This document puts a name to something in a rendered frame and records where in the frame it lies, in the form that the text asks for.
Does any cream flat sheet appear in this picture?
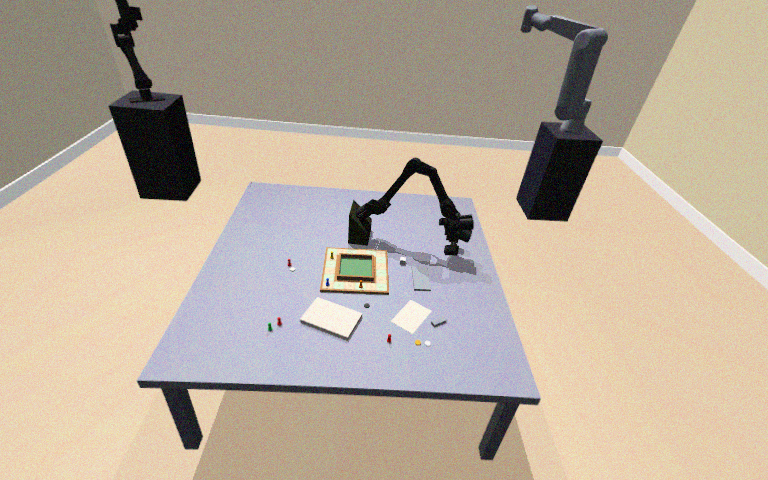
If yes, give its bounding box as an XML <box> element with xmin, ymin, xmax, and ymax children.
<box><xmin>391</xmin><ymin>300</ymin><xmax>431</xmax><ymax>334</ymax></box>

